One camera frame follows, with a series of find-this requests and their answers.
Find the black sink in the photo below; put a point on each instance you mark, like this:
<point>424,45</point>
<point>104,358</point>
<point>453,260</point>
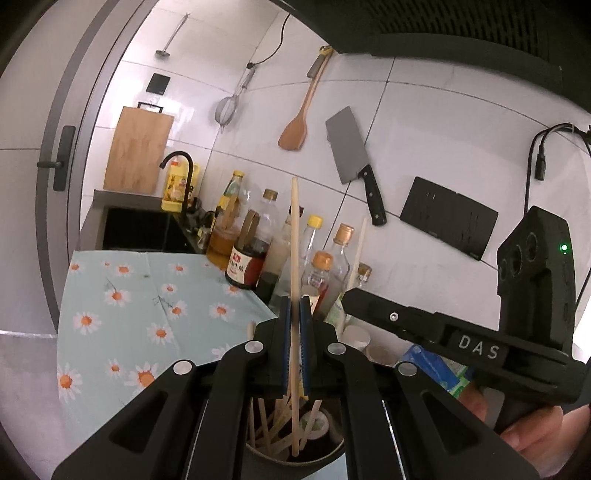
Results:
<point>134,222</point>

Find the wooden spatula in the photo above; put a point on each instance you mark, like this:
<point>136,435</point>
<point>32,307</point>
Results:
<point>293,136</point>

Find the red label sauce bottle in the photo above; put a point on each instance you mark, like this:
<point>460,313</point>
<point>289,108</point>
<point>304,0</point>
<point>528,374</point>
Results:
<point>250,249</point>

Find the wooden cutting board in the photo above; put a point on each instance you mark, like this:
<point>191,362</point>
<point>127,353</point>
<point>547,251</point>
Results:
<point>136,151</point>

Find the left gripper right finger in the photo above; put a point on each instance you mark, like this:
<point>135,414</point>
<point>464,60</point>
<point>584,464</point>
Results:
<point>398,423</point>

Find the dark soy sauce bottle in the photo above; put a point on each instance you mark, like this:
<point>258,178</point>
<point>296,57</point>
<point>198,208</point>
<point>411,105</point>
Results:
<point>276,257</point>

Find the metal ladle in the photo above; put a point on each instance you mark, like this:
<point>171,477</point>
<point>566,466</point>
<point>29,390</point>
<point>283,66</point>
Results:
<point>163,52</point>

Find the cream ceramic spoon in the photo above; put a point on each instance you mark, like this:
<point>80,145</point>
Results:
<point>319,429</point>

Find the black cylindrical utensil holder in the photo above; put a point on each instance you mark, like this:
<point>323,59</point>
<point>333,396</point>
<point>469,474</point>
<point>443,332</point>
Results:
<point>275,448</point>

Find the black wall switch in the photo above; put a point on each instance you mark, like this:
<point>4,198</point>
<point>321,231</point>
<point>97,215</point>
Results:
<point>157,84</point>

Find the grey door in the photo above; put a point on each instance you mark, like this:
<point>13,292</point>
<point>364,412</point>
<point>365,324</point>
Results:
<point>57,59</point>

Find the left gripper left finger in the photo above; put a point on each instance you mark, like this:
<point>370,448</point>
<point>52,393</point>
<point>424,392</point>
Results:
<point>190,423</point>

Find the black door handle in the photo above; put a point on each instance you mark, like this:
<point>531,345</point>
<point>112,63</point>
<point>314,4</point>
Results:
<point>61,164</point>

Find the black tracker camera box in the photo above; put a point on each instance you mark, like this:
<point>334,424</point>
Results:
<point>536,281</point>

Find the black faucet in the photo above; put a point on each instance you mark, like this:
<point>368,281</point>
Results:
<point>190,165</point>

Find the person right hand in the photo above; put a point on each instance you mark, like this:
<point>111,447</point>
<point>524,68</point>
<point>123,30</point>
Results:
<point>557,444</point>

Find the cleaver knife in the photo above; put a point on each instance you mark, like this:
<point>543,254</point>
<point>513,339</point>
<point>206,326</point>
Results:
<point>353,162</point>

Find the blue white salt bag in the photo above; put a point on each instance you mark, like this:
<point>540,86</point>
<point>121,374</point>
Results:
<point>450,375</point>

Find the yellow oil bottle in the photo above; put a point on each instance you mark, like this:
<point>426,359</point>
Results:
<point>175,185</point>

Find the daisy print tablecloth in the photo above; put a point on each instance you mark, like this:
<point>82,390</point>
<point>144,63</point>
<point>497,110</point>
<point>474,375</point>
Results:
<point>126,317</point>

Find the green label bottle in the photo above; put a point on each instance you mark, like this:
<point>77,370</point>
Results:
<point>339,313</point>

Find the beige lidded jar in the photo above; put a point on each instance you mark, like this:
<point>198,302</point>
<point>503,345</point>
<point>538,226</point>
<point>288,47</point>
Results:
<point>356,337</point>

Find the black range hood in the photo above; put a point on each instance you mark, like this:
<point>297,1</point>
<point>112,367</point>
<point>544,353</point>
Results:
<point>546,43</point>

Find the clear bottle yellow cap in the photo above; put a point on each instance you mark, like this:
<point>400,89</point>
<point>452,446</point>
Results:
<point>307,248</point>

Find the clear bottle gold cap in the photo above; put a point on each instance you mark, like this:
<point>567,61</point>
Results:
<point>340,266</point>

